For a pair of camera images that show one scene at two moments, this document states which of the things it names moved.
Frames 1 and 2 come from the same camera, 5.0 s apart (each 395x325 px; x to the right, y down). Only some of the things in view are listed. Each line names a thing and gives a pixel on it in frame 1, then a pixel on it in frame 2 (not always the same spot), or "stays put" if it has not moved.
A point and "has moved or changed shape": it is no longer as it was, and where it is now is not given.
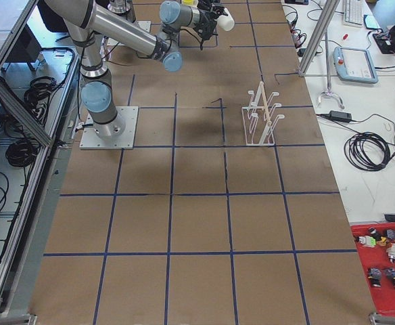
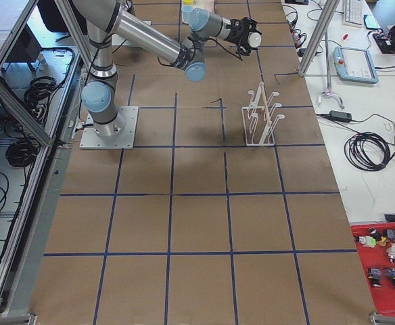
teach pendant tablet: (354, 65) stays put
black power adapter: (340, 116) stays put
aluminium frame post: (327, 14) stays put
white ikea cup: (226, 22) has moved or changed shape
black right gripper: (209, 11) to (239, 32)
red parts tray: (387, 253) stays put
